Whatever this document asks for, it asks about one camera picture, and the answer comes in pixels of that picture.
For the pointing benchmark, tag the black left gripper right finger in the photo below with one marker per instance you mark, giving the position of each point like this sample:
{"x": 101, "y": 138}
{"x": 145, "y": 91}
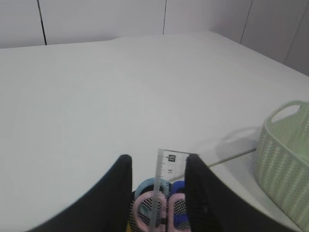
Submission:
{"x": 227, "y": 198}

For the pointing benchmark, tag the black mesh pen holder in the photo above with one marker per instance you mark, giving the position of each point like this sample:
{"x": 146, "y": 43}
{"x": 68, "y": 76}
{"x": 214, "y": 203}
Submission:
{"x": 135, "y": 217}

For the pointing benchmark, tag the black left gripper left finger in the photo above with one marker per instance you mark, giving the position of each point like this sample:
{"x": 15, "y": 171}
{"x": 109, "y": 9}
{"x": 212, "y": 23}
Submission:
{"x": 104, "y": 208}

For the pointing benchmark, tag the pink small scissors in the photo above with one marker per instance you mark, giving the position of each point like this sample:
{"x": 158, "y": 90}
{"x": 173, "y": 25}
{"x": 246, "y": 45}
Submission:
{"x": 147, "y": 212}

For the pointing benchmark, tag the green plastic woven basket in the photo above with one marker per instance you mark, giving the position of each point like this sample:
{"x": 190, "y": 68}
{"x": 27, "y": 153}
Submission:
{"x": 282, "y": 162}

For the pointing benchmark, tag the clear plastic ruler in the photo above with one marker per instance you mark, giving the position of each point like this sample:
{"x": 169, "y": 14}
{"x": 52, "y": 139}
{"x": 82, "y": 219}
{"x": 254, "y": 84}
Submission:
{"x": 169, "y": 211}

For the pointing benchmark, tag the gold glitter pen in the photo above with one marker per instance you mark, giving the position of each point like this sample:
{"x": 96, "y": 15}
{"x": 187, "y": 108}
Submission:
{"x": 128, "y": 228}

